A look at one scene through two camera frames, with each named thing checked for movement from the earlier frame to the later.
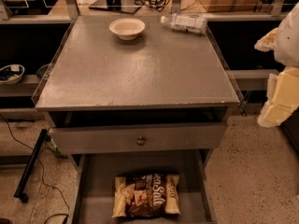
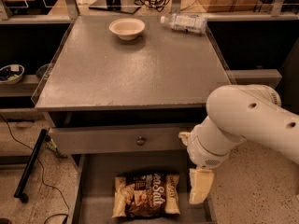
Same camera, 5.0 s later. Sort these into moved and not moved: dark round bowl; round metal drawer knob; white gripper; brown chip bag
Moved: white gripper
Not moved: dark round bowl; round metal drawer knob; brown chip bag
